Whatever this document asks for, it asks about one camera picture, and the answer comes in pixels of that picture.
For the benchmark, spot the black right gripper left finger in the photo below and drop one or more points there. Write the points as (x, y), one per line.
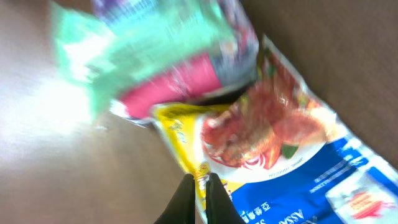
(181, 208)

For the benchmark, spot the blue yellow paste sachet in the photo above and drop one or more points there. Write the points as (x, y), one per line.
(281, 153)

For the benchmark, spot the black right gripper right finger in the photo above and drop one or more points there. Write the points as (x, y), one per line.
(219, 207)

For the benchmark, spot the teal toilet tissue pack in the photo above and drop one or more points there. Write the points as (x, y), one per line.
(129, 42)

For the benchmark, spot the red purple tissue pack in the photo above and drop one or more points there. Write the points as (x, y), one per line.
(225, 68)

